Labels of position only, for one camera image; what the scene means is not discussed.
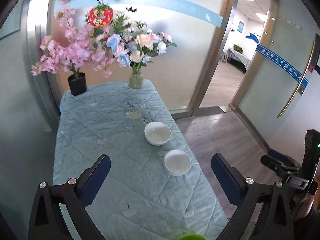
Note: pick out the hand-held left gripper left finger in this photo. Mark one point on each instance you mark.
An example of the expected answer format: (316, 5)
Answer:
(96, 180)

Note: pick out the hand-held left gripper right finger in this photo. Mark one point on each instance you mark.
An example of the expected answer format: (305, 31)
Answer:
(225, 177)

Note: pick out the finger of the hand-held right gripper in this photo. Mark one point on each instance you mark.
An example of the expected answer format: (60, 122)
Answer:
(278, 154)
(272, 165)

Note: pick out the white bowl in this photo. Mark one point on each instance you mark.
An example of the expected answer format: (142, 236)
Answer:
(177, 162)
(157, 133)

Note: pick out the green plastic container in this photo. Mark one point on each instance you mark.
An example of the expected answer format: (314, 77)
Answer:
(190, 237)

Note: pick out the person's right hand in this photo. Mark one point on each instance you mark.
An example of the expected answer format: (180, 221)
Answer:
(303, 206)

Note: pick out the teal quilted blanket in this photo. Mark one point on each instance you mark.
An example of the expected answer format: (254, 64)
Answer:
(100, 135)

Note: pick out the blue door sticker strip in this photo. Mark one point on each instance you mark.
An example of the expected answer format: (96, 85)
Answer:
(280, 63)

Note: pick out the black flower pot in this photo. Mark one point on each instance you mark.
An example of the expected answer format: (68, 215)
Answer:
(77, 83)

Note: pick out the cloth covered table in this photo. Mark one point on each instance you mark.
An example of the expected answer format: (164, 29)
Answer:
(240, 58)

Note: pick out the glass vase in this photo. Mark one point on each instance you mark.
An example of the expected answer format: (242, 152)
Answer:
(135, 80)

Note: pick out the white stool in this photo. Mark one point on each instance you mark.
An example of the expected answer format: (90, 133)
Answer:
(224, 56)

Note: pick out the green potted plant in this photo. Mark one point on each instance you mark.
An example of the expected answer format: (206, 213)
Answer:
(238, 48)

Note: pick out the frosted glass door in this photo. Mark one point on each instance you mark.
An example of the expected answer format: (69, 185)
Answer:
(282, 30)

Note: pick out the pink blossom tree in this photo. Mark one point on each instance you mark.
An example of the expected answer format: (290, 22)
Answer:
(67, 52)

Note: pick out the pastel flower bouquet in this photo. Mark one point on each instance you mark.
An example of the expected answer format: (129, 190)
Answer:
(142, 41)

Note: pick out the red round hanging ornament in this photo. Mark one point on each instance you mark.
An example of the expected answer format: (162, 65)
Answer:
(100, 17)

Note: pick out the light blue glass stripe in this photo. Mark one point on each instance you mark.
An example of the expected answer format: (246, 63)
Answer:
(175, 3)

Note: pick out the blue wall decal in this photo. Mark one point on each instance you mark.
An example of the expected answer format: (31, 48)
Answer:
(252, 38)

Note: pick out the blue wall poster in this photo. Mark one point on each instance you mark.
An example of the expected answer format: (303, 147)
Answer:
(240, 26)

